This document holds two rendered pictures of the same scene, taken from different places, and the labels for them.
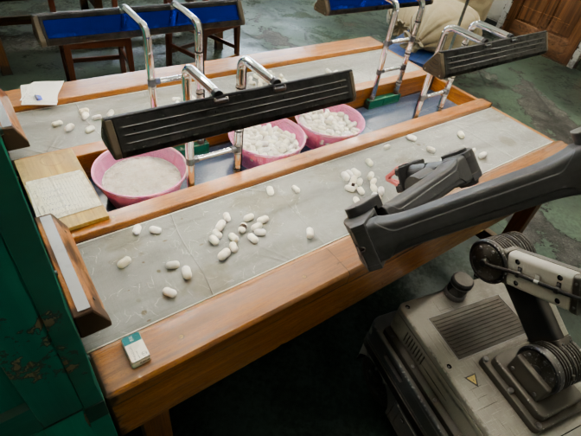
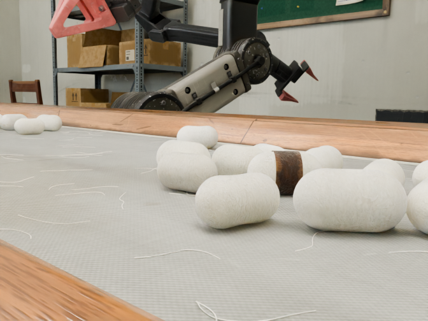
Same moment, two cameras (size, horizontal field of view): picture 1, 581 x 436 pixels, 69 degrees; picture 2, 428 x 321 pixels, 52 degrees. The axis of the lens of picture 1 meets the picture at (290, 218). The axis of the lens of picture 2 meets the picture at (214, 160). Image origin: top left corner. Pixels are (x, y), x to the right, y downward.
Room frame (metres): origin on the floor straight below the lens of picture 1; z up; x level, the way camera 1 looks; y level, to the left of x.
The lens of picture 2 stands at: (0.86, 0.32, 0.78)
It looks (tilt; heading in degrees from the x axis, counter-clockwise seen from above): 8 degrees down; 262
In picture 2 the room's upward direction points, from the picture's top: 1 degrees clockwise
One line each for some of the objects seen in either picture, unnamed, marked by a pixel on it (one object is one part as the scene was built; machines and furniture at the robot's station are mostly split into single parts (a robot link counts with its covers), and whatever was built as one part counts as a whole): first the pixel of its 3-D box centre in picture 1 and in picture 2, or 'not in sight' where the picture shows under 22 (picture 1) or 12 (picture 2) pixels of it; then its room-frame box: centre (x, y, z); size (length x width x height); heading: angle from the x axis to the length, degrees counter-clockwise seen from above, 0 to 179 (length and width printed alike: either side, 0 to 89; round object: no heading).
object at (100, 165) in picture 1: (142, 180); not in sight; (0.96, 0.45, 0.72); 0.27 x 0.27 x 0.10
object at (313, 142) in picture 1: (328, 128); not in sight; (1.44, -0.08, 0.72); 0.27 x 0.27 x 0.10
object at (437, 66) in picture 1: (494, 50); not in sight; (1.51, -0.58, 1.08); 0.62 x 0.08 x 0.07; 132
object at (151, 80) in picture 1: (166, 86); not in sight; (1.22, 0.46, 0.90); 0.20 x 0.19 x 0.45; 132
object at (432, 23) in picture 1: (440, 25); not in sight; (4.12, -1.04, 0.40); 0.74 x 0.56 x 0.38; 131
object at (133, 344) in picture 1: (136, 349); not in sight; (0.40, 0.25, 0.77); 0.06 x 0.04 x 0.02; 42
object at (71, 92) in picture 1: (229, 83); not in sight; (1.77, 0.37, 0.67); 1.81 x 0.12 x 0.19; 132
